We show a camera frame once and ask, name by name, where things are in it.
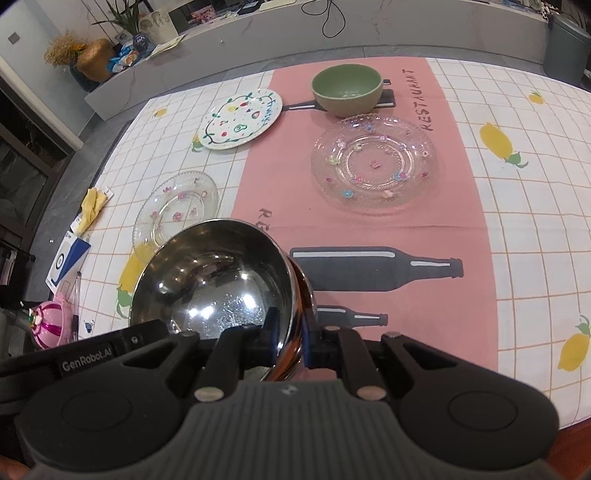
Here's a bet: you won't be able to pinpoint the colourful photo print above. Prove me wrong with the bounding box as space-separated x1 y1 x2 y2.
191 4 239 27

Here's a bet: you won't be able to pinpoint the brown round vase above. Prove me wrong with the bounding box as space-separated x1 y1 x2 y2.
75 39 117 84

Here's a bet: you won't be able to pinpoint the green ceramic bowl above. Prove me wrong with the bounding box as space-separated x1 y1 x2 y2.
311 64 383 117

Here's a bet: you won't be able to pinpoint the lemon print checked tablecloth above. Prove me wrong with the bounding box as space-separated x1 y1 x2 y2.
60 57 591 428

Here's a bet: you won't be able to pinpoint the blue snack packets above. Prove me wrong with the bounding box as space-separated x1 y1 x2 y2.
110 31 155 72

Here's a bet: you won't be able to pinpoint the large clear glass plate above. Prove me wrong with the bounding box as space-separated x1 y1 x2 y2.
310 114 438 214

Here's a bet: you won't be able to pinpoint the stainless steel bowl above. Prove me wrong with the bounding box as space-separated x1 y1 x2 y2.
128 218 317 384

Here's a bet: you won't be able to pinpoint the grey stone ledge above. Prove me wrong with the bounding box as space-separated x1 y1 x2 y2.
84 0 557 121

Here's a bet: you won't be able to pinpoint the pale yellow paper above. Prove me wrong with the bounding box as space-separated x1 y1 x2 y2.
147 34 186 59

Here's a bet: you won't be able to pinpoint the clear plastic pen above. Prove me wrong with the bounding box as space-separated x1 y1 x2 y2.
69 271 84 344

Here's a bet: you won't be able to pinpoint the small clear glass plate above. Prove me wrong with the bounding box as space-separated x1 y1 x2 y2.
132 170 220 261

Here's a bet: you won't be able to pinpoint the pink printed placemat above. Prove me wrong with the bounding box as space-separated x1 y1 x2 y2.
230 57 500 373

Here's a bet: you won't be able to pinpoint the drawing card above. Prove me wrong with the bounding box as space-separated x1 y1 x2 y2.
139 8 179 43

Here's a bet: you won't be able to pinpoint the green potted plant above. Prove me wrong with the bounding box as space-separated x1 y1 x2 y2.
91 0 155 37

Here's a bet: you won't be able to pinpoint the pink striped toy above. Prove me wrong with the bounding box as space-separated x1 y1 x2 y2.
27 300 77 352

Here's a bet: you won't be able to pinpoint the black cable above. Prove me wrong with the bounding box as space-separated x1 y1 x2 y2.
301 0 348 40

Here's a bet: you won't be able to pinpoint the dried flower bunch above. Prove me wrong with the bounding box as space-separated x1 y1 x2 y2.
43 30 89 70

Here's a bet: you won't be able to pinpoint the blue and white box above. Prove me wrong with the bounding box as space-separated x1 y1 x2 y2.
45 231 92 294

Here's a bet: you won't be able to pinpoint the white painted ceramic plate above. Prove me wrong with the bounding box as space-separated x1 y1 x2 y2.
198 89 283 151

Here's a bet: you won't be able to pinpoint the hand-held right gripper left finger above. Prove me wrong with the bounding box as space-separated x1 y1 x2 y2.
121 307 283 402

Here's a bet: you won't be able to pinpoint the grey trash bin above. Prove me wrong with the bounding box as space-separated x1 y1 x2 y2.
542 11 591 88

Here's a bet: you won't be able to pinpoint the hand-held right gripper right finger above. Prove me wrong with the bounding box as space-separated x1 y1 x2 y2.
305 325 444 400

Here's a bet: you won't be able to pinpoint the yellow cloth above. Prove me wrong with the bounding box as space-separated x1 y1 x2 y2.
74 186 112 236

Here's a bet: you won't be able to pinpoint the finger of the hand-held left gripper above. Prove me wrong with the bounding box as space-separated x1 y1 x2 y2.
123 322 172 356

